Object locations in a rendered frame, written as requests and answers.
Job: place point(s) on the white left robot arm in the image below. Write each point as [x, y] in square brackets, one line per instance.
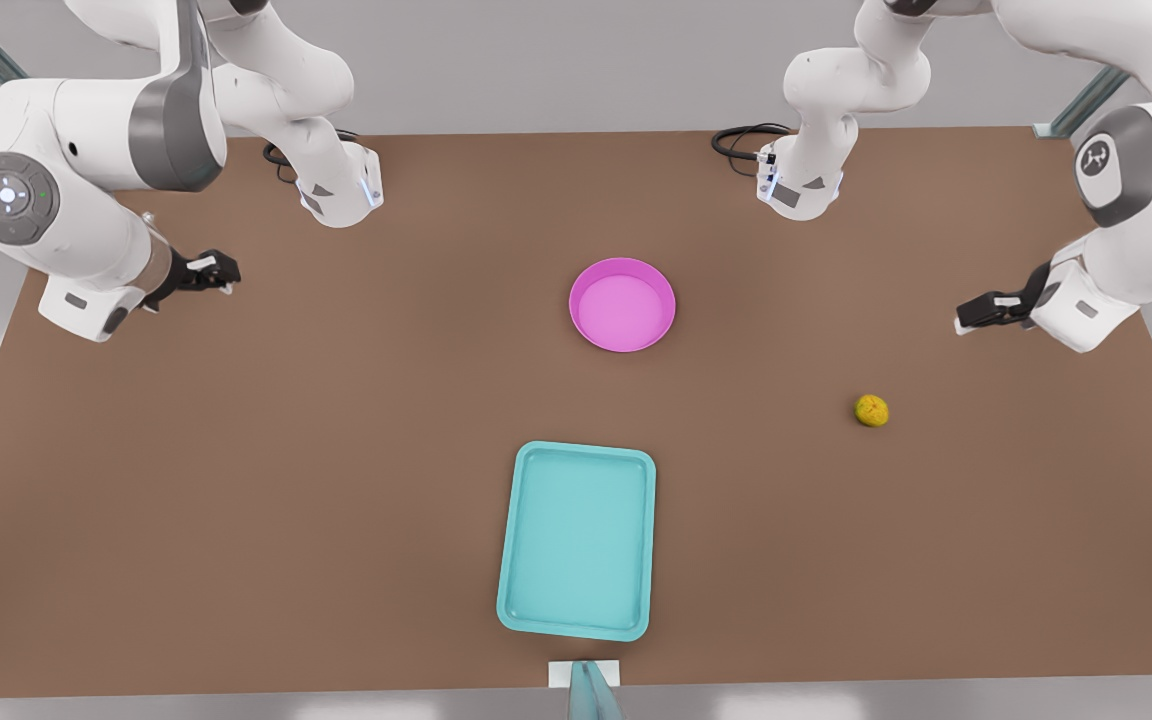
[1136, 200]

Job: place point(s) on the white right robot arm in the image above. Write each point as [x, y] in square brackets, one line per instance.
[86, 140]

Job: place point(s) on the pink round plate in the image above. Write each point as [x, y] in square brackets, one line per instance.
[622, 305]

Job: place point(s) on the turquoise rectangular tray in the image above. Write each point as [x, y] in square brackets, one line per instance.
[578, 540]

